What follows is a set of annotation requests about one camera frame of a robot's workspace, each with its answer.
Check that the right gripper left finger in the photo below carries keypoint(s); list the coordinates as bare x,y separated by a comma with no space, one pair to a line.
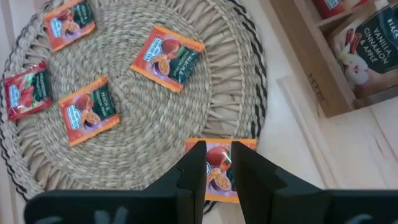
194,174

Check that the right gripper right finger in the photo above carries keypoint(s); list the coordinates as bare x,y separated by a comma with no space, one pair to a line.
258,180

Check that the orange peach tea packet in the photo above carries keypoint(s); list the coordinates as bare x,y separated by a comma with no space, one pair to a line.
168,57
88,110
217,161
68,25

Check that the beige vanilla tea packet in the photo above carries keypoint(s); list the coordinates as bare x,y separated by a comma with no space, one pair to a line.
370,53

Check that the round woven placemat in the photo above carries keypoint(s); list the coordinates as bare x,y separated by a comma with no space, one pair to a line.
140,102

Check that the wooden compartment box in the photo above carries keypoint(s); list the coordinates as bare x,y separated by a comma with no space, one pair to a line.
311,62

